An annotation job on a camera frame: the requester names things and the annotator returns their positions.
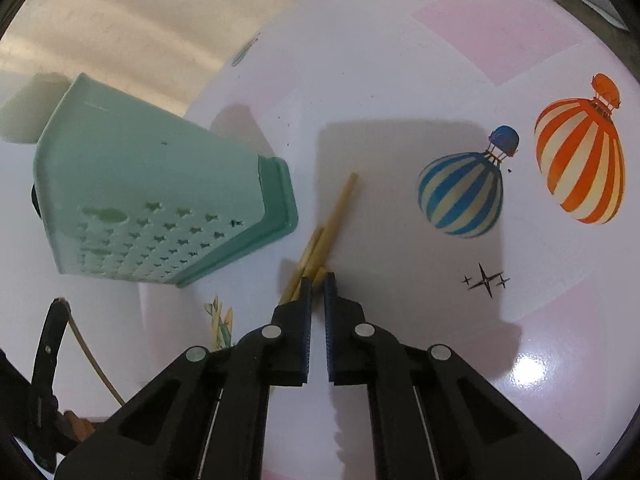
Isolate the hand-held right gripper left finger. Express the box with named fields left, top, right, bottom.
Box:
left=55, top=280, right=313, bottom=480

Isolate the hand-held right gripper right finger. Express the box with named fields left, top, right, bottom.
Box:
left=325, top=272, right=581, bottom=480

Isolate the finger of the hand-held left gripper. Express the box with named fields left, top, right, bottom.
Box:
left=29, top=297, right=76, bottom=472

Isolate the tan wooden chopstick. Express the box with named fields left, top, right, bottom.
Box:
left=66, top=317, right=127, bottom=406
left=307, top=172, right=360, bottom=282
left=277, top=226, right=326, bottom=307

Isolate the green plastic utensil holder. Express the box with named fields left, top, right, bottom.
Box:
left=32, top=74, right=299, bottom=288

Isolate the person's left hand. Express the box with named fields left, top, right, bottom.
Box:
left=62, top=410, right=96, bottom=442

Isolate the cream patterned curtain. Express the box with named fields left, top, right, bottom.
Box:
left=0, top=0, right=331, bottom=143

